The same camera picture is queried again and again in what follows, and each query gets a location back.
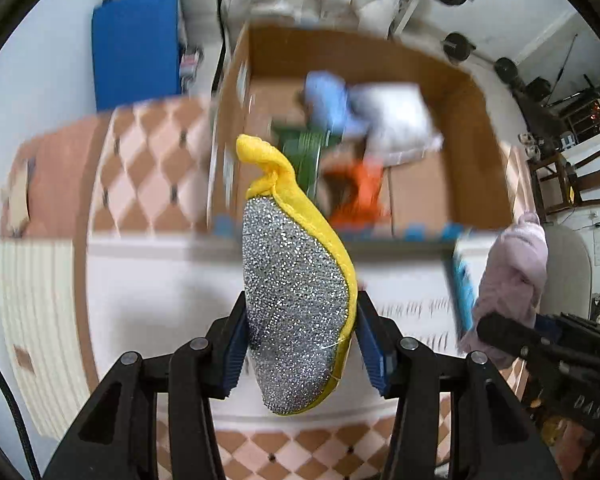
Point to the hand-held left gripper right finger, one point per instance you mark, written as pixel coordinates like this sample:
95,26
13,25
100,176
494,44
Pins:
375,355

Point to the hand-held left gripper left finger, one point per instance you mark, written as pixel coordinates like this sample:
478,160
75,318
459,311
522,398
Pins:
232,355

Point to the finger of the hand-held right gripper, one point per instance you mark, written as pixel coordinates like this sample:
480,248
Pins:
505,332
550,327

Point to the lilac fleece cloth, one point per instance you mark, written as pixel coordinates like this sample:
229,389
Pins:
515,270

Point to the yellow silver scrub sponge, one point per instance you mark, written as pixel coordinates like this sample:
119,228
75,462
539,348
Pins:
295,285

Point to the brown cardboard box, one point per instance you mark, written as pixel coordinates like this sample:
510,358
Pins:
470,160

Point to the orange soft toy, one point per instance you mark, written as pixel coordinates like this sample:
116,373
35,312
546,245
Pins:
360,195

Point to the white printed board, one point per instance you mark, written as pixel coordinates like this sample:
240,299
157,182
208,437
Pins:
170,310

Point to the brown wooden chair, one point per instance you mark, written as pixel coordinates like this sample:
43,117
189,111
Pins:
592,180

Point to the green striped cloth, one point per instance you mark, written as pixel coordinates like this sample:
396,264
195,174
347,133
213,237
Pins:
305,155

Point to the light blue cloth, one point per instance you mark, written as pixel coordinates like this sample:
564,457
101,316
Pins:
327,100

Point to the blue folded mat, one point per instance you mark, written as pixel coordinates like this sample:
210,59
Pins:
135,45

